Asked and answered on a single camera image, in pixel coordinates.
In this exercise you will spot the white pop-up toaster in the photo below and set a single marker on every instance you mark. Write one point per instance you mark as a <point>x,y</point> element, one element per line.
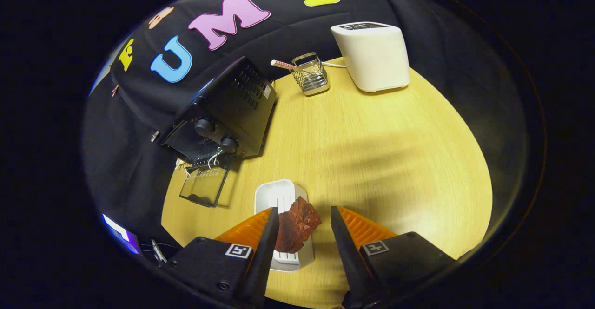
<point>372,58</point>

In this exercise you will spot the brown meat piece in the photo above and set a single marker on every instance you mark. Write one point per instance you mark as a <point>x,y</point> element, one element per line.
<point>297,223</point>

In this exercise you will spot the black toaster oven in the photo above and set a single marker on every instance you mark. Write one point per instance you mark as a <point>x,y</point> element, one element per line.
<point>241,109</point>

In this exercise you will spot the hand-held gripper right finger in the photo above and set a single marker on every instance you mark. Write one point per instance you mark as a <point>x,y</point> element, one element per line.
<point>348,258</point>

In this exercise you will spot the bright purple screen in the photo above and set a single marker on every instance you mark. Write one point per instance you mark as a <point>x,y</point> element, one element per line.
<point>122,234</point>

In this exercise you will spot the white rectangular tray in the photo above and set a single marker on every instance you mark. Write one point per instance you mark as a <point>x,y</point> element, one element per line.
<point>276,195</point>

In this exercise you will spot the red striped straw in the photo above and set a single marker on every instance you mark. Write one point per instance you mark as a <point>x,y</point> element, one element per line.
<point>282,64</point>

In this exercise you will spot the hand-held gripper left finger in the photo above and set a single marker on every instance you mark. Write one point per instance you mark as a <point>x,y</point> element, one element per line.
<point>262,262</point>

